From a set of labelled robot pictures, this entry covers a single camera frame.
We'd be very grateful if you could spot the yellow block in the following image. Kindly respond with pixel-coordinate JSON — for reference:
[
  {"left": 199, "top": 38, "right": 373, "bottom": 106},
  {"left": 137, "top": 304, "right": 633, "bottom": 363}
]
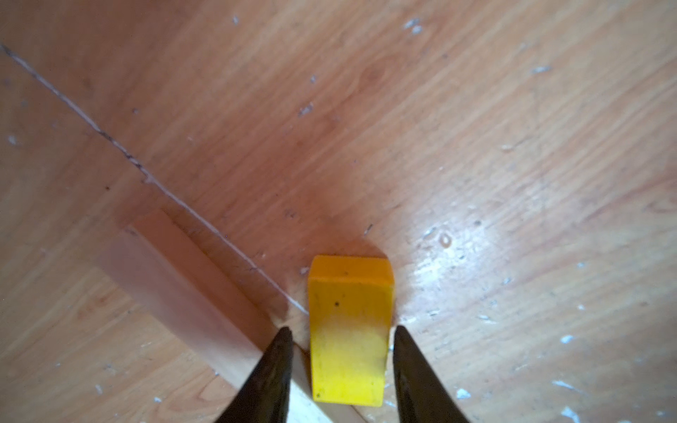
[{"left": 308, "top": 255, "right": 395, "bottom": 407}]

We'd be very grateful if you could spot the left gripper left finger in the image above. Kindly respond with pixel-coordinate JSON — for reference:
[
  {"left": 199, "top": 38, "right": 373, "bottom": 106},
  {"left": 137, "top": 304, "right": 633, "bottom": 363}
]
[{"left": 216, "top": 327, "right": 294, "bottom": 423}]

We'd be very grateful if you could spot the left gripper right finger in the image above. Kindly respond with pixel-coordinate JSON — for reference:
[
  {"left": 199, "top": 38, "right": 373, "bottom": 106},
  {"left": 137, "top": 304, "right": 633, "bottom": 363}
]
[{"left": 392, "top": 325, "right": 469, "bottom": 423}]

